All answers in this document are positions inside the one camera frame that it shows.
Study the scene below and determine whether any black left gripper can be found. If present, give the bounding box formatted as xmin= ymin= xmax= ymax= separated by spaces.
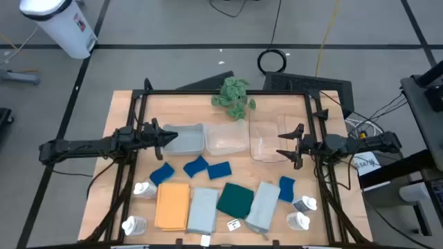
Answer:
xmin=138 ymin=117 xmax=179 ymax=162

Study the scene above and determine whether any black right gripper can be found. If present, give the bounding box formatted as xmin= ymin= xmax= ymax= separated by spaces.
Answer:
xmin=275 ymin=123 xmax=318 ymax=170

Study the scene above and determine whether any blue sponge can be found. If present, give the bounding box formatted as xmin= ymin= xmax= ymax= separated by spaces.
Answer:
xmin=183 ymin=155 xmax=210 ymax=178
xmin=206 ymin=160 xmax=233 ymax=181
xmin=149 ymin=162 xmax=176 ymax=187
xmin=278 ymin=176 xmax=296 ymax=203

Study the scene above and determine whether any white plastic bottle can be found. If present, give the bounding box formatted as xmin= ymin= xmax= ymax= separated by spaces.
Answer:
xmin=292 ymin=195 xmax=318 ymax=213
xmin=133 ymin=181 xmax=159 ymax=200
xmin=121 ymin=215 xmax=148 ymax=237
xmin=286 ymin=211 xmax=311 ymax=231

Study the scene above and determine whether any grey waffle weave towel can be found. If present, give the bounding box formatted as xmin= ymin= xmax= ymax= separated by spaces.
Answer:
xmin=186 ymin=187 xmax=220 ymax=235
xmin=244 ymin=181 xmax=281 ymax=239

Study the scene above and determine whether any orange cloth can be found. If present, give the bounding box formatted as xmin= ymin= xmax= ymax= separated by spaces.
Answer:
xmin=154 ymin=182 xmax=191 ymax=232

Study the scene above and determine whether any dark green cloth napkin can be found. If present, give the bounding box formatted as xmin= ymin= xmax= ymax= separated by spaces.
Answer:
xmin=216 ymin=182 xmax=255 ymax=220

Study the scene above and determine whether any clear plastic bin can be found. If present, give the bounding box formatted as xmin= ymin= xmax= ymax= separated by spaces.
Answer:
xmin=248 ymin=110 xmax=288 ymax=163

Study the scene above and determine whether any translucent white plastic bin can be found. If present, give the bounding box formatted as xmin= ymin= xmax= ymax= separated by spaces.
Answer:
xmin=203 ymin=120 xmax=250 ymax=156

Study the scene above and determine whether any black flat panel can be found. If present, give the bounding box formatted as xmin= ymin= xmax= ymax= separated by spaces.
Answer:
xmin=175 ymin=71 xmax=235 ymax=91

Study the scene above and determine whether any white paper note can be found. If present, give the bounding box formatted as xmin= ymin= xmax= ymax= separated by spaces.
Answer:
xmin=352 ymin=151 xmax=381 ymax=176

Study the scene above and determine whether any artificial striped green plant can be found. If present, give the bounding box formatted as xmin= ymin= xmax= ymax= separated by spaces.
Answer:
xmin=210 ymin=76 xmax=257 ymax=121

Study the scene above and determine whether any white handwritten label card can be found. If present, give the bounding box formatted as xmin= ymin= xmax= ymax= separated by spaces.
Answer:
xmin=226 ymin=218 xmax=242 ymax=232

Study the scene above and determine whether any grey desk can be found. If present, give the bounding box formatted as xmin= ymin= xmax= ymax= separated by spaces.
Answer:
xmin=400 ymin=60 xmax=443 ymax=174

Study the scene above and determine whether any grey rounded pad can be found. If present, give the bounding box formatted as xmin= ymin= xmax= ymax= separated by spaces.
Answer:
xmin=399 ymin=182 xmax=432 ymax=203

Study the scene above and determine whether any white pedal trash can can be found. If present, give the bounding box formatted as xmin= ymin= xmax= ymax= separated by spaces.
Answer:
xmin=19 ymin=0 xmax=99 ymax=59

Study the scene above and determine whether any grey floor stand foot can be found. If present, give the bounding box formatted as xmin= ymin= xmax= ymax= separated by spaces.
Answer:
xmin=0 ymin=68 xmax=41 ymax=86

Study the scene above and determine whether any black aluminium table frame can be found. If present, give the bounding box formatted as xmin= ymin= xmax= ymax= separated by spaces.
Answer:
xmin=82 ymin=77 xmax=368 ymax=249

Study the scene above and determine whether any coiled black cable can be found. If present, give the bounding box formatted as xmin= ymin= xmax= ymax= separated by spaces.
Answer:
xmin=257 ymin=0 xmax=288 ymax=75

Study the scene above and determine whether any yellow cable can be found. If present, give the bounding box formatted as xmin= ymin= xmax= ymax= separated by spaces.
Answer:
xmin=314 ymin=0 xmax=342 ymax=77

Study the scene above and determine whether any black floor cable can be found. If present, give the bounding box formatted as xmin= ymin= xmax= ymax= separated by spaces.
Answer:
xmin=209 ymin=0 xmax=248 ymax=18

